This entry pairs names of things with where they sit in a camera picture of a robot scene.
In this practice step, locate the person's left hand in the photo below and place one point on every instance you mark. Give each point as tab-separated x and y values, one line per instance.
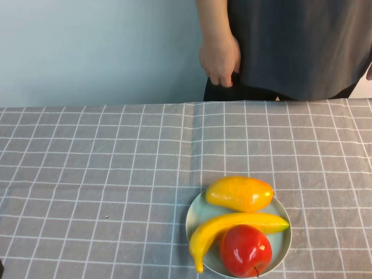
369	72

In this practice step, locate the person's right hand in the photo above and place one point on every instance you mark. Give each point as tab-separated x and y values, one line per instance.
218	58

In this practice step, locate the yellow toy banana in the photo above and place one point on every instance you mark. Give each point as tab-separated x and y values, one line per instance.
209	229

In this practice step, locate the person's right forearm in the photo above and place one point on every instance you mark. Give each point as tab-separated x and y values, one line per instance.
212	17

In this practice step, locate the person in grey shirt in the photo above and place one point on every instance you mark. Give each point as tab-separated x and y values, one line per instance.
290	43

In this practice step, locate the black trousers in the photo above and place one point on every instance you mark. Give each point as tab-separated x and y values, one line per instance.
221	93

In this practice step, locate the yellow orange toy mango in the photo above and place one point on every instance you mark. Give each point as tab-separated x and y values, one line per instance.
238	193

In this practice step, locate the pale green round plate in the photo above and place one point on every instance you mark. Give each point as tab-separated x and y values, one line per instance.
200	212

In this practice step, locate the grey white checkered tablecloth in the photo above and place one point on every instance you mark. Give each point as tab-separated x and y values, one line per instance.
87	160

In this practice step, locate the red toy apple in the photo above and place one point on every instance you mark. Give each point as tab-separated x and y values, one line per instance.
244	251

